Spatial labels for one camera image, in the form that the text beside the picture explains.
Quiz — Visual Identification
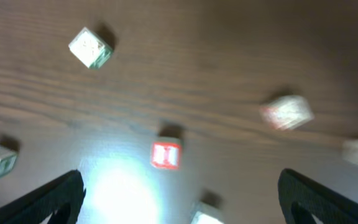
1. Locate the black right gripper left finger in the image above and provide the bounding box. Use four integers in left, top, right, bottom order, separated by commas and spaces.
0, 170, 86, 224

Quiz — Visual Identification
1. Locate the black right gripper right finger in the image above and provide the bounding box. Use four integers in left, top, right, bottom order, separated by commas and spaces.
278, 169, 358, 224

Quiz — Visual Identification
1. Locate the red letter A block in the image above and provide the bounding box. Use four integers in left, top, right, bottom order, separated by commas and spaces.
260, 95, 314, 130

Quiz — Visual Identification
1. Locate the red letter I block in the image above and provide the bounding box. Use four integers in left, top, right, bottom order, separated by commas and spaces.
150, 136, 183, 170

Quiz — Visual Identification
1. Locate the white block blue edge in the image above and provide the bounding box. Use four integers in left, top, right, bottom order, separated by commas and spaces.
190, 202, 224, 224

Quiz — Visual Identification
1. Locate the white block green side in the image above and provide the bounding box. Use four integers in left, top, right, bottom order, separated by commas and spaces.
68, 27, 113, 70

